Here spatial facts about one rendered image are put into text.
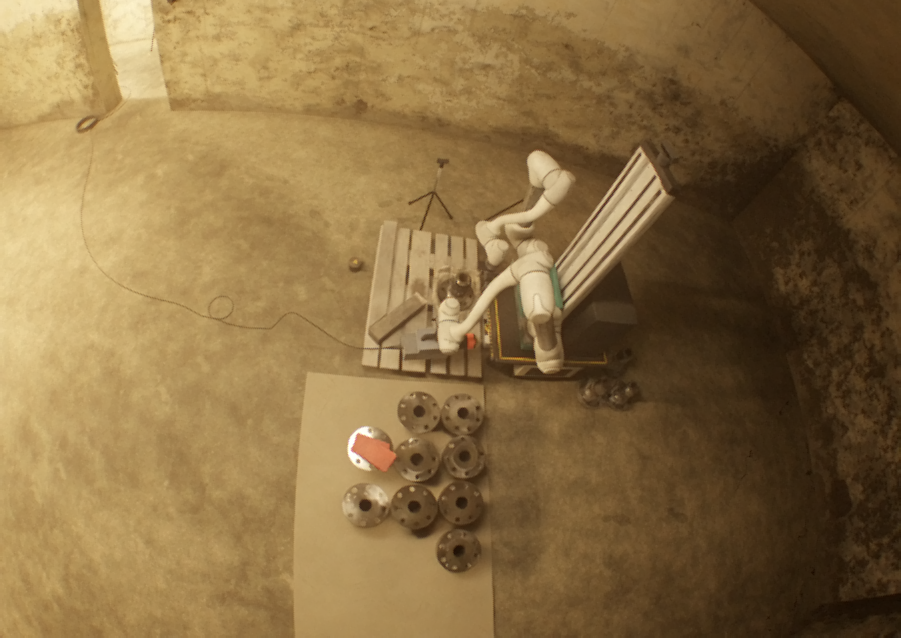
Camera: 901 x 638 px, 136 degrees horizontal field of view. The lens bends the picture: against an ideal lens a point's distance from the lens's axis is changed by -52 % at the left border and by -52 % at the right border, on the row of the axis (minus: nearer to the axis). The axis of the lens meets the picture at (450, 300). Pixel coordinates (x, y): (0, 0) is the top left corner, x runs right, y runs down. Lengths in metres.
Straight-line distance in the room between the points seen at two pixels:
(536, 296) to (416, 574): 1.79
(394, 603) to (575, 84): 4.75
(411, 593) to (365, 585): 0.28
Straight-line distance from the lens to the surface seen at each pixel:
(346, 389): 2.55
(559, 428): 2.87
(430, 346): 2.27
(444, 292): 2.73
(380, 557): 2.46
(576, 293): 2.20
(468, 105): 4.33
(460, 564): 2.29
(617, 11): 4.18
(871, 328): 5.56
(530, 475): 2.71
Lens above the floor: 2.44
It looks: 56 degrees down
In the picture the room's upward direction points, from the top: 24 degrees clockwise
